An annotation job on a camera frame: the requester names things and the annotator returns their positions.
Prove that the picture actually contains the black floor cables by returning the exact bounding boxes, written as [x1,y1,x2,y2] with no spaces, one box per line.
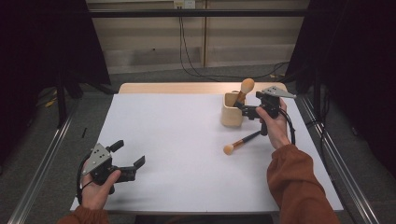
[178,15,291,80]

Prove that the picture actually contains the person's left hand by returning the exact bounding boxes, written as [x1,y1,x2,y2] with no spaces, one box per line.
[80,169,121,211]

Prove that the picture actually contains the white wall outlet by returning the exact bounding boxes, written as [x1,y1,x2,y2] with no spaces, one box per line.
[173,0,197,9]

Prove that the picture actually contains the white table mat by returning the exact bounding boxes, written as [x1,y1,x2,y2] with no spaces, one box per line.
[70,92,344,215]

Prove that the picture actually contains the black curtain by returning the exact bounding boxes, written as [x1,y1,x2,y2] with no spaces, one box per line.
[0,0,112,167]
[283,0,396,180]

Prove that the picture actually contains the black horizontal bar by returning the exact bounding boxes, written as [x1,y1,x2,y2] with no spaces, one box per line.
[88,8,310,19]

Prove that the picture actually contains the large makeup brush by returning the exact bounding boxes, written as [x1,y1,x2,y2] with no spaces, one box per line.
[233,77,256,107]

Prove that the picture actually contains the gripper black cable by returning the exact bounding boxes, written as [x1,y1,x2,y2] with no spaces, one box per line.
[76,153,94,205]
[278,107,296,147]

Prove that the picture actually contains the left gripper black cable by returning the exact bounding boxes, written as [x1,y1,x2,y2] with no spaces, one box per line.
[76,153,94,205]

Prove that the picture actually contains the small makeup brush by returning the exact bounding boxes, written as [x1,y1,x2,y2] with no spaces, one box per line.
[222,130,262,156]

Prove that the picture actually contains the metal floor rail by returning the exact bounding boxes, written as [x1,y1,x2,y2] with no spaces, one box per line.
[7,92,82,224]
[297,92,381,224]

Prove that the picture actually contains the cream square cup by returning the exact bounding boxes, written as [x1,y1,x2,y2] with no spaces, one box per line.
[220,91,248,128]

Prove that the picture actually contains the person's right hand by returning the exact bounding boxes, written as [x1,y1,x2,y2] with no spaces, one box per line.
[255,97,292,150]

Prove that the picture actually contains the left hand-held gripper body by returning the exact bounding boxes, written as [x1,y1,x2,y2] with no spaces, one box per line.
[81,143,138,195]

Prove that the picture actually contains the wooden table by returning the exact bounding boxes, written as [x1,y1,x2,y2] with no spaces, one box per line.
[118,81,290,95]

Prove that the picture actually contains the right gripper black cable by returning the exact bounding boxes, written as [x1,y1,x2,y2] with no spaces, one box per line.
[278,107,296,147]

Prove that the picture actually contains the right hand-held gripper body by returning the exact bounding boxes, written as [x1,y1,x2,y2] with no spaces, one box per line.
[242,86,297,137]

